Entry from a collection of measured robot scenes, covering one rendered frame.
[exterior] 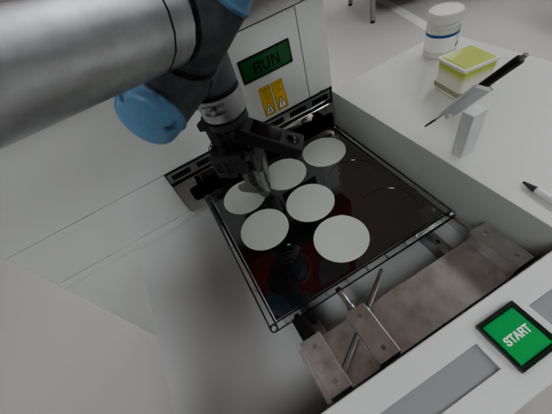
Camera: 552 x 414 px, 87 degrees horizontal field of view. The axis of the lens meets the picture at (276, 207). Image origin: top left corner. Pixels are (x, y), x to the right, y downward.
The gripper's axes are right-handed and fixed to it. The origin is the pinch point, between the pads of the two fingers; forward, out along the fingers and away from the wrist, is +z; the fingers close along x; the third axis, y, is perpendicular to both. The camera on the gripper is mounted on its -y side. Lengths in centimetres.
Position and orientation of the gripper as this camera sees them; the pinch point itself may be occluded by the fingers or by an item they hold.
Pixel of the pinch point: (269, 190)
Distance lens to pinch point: 63.1
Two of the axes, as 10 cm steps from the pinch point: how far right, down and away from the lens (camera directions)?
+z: 2.4, 6.1, 7.5
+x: -1.2, 7.9, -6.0
